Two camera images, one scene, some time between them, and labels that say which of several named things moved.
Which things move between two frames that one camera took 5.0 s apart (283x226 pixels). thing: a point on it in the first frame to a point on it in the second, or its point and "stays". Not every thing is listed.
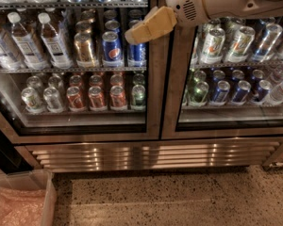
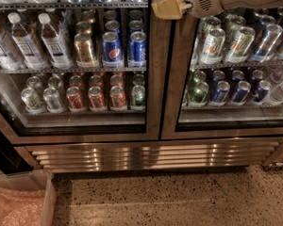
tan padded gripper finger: (160, 20) to (171, 8)
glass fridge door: (61, 70) stays
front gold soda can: (84, 49) stays
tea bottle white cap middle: (26, 44) stays
